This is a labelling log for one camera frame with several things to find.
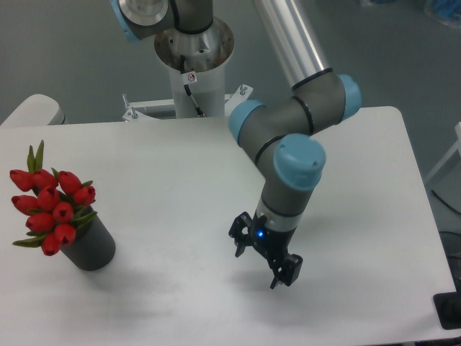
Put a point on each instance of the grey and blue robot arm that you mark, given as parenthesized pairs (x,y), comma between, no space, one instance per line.
(278,140)

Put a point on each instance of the dark grey ribbed vase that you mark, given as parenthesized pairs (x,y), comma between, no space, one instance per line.
(93,249)

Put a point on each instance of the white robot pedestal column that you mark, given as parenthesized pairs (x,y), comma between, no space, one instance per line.
(196,65)

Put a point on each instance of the white chair edge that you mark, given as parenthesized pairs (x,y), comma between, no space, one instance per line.
(36,110)

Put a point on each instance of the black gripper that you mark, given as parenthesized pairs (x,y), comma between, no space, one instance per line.
(270,244)

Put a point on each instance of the white frame at right edge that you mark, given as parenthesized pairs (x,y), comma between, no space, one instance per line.
(447,162)

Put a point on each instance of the red tulip bouquet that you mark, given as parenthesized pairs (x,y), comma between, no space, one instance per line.
(57,204)

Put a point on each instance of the black box at table edge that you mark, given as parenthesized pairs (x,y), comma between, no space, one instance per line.
(448,309)

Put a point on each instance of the white pedestal base frame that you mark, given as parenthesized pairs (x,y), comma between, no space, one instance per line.
(166,108)

